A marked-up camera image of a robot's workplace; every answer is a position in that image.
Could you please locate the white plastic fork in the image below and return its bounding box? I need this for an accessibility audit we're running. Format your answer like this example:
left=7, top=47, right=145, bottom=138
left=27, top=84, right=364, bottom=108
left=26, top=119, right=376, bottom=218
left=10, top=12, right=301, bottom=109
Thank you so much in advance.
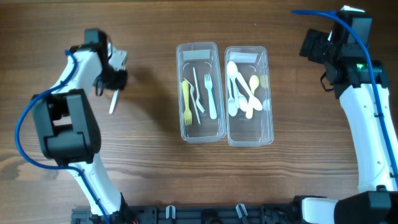
left=108, top=64, right=127, bottom=114
left=184, top=78, right=201, bottom=124
left=193, top=67, right=205, bottom=113

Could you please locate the yellow plastic spoon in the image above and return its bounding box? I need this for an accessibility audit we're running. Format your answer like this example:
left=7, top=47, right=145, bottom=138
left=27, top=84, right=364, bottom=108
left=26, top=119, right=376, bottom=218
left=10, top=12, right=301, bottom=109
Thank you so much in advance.
left=246, top=75, right=261, bottom=119

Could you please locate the yellow plastic fork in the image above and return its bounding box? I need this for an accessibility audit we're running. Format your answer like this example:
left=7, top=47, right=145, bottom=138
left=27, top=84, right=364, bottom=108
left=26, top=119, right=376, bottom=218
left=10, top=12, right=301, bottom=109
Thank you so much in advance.
left=182, top=80, right=192, bottom=126

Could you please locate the white plastic spoon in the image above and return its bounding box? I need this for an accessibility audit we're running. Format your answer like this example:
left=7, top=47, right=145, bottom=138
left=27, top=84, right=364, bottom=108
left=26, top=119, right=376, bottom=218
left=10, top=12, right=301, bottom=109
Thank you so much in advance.
left=227, top=61, right=239, bottom=109
left=237, top=72, right=263, bottom=111
left=232, top=80, right=248, bottom=112

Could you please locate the light blue plastic fork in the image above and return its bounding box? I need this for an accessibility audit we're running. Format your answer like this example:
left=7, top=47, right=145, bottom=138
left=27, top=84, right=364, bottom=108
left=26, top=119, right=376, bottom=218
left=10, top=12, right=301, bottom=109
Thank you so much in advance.
left=205, top=74, right=217, bottom=119

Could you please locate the clear plastic container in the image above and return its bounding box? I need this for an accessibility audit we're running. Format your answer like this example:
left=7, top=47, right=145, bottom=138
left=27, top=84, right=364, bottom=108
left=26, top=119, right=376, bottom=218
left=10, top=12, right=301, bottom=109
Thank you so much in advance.
left=176, top=42, right=226, bottom=144
left=224, top=46, right=274, bottom=147

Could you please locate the white spoon crossing yellow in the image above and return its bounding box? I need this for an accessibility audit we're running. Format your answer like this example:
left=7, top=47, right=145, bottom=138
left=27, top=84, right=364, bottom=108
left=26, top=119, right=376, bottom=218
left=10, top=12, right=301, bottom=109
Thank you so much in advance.
left=227, top=78, right=238, bottom=116

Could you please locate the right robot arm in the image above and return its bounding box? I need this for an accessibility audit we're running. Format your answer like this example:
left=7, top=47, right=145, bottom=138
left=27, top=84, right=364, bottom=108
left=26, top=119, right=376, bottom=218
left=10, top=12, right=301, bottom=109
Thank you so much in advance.
left=287, top=7, right=397, bottom=223

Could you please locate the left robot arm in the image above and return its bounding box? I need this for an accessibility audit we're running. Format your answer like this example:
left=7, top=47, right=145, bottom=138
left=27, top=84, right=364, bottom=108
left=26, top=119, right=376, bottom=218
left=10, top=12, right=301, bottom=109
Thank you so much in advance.
left=28, top=29, right=134, bottom=223

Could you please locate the left blue cable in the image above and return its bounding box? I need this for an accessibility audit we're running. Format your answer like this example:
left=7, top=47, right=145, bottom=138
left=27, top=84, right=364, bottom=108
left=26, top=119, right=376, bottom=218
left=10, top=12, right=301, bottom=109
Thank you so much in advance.
left=14, top=49, right=111, bottom=224

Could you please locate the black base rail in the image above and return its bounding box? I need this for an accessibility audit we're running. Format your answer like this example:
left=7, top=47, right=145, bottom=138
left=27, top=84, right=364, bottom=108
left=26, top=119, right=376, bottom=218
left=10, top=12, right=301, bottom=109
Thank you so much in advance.
left=71, top=203, right=305, bottom=224

